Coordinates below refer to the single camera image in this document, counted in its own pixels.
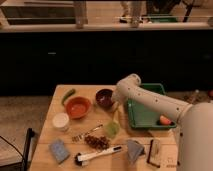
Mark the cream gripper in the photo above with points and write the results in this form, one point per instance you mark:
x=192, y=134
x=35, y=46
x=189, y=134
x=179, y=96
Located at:
x=114, y=107

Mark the dark purple bowl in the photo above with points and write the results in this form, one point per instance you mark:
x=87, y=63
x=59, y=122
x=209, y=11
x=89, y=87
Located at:
x=103, y=98

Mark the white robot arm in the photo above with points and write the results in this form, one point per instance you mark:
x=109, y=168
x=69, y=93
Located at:
x=195, y=149

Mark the green plastic tray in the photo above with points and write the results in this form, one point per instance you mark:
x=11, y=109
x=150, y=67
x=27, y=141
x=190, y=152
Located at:
x=142, y=118

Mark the orange bowl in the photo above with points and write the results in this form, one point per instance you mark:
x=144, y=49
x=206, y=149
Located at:
x=78, y=107

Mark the brown grapes bunch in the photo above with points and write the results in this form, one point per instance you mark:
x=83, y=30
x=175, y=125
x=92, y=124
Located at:
x=100, y=143

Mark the green cucumber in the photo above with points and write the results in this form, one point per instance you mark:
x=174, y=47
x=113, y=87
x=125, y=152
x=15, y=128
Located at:
x=68, y=94

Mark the grey folded cloth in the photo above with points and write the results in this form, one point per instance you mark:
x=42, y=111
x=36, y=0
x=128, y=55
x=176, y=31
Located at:
x=134, y=150

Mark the metal fork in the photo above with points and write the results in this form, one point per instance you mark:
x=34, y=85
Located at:
x=82, y=135

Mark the orange fruit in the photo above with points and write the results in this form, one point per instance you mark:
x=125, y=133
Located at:
x=164, y=120

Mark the white cup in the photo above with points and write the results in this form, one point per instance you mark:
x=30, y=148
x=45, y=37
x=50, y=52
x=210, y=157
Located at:
x=61, y=122

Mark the white black scrub brush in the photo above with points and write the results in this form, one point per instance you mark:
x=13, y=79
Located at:
x=81, y=159

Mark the black tan board eraser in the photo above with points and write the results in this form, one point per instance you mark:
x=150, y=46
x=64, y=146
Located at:
x=155, y=151

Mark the blue sponge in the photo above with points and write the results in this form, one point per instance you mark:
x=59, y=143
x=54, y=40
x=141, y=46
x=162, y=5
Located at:
x=59, y=151

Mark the black chair frame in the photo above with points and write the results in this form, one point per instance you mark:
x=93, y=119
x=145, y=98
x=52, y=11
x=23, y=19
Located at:
x=24, y=155

